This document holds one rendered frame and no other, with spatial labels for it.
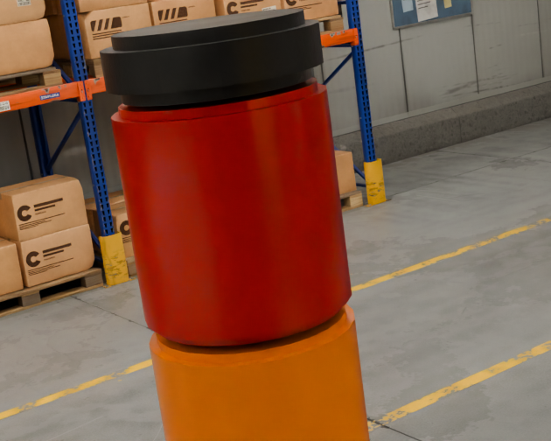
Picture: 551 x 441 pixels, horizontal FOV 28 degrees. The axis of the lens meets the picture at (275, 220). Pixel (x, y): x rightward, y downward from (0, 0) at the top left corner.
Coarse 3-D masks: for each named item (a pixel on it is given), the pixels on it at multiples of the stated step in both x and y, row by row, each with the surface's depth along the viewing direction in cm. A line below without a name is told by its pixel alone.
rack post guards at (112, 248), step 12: (372, 168) 997; (372, 180) 999; (372, 192) 1002; (384, 192) 1009; (372, 204) 1005; (108, 240) 852; (120, 240) 857; (108, 252) 853; (120, 252) 859; (108, 264) 856; (120, 264) 860; (108, 276) 858; (120, 276) 861
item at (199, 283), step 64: (128, 128) 24; (192, 128) 23; (256, 128) 23; (320, 128) 24; (128, 192) 25; (192, 192) 23; (256, 192) 23; (320, 192) 24; (192, 256) 24; (256, 256) 24; (320, 256) 24; (192, 320) 24; (256, 320) 24; (320, 320) 25
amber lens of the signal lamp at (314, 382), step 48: (288, 336) 25; (336, 336) 25; (192, 384) 25; (240, 384) 24; (288, 384) 24; (336, 384) 25; (192, 432) 25; (240, 432) 24; (288, 432) 25; (336, 432) 25
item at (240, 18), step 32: (128, 32) 25; (160, 32) 23; (192, 32) 23; (224, 32) 23; (256, 32) 23; (288, 32) 23; (128, 64) 23; (160, 64) 23; (192, 64) 22; (224, 64) 23; (256, 64) 23; (288, 64) 23; (128, 96) 24; (160, 96) 23; (192, 96) 23; (224, 96) 23
